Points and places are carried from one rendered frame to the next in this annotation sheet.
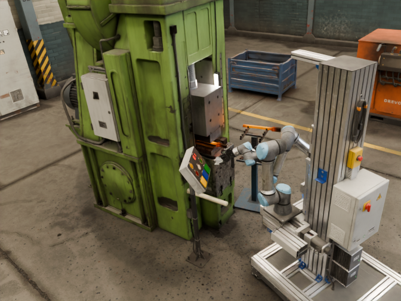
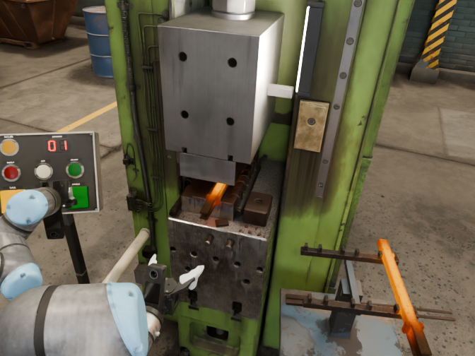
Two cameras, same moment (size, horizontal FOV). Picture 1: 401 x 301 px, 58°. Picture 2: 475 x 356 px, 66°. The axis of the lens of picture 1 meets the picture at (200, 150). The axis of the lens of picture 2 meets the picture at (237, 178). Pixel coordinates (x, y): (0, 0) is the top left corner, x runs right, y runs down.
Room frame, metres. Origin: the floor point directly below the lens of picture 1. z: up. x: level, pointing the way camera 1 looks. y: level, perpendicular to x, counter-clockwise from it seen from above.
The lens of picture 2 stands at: (2.82, -1.18, 1.77)
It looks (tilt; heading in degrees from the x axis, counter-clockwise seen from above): 33 degrees down; 67
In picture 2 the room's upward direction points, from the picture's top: 3 degrees clockwise
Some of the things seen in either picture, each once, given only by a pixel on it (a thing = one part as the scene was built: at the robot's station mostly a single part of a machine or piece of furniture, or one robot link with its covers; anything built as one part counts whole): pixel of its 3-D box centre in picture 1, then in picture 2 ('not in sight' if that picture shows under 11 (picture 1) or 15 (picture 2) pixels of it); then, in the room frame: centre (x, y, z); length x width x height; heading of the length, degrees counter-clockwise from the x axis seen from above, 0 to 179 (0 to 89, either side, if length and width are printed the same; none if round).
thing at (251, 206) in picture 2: (220, 140); (258, 208); (3.31, -0.22, 0.95); 0.12 x 0.08 x 0.06; 54
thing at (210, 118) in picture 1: (198, 106); (238, 80); (3.29, -0.02, 1.36); 0.42 x 0.39 x 0.40; 54
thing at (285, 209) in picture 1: (283, 204); not in sight; (2.30, -0.63, 0.87); 0.15 x 0.15 x 0.10
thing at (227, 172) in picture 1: (203, 163); (234, 227); (3.31, -0.02, 0.69); 0.56 x 0.38 x 0.45; 54
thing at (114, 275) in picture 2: (207, 197); (119, 268); (2.80, -0.03, 0.62); 0.44 x 0.05 x 0.05; 54
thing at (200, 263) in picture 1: (199, 254); not in sight; (2.64, 0.11, 0.05); 0.22 x 0.22 x 0.09; 54
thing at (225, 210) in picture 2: (199, 144); (223, 176); (3.26, 0.01, 0.96); 0.42 x 0.20 x 0.09; 54
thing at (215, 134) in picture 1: (197, 130); (225, 142); (3.26, 0.01, 1.12); 0.42 x 0.20 x 0.10; 54
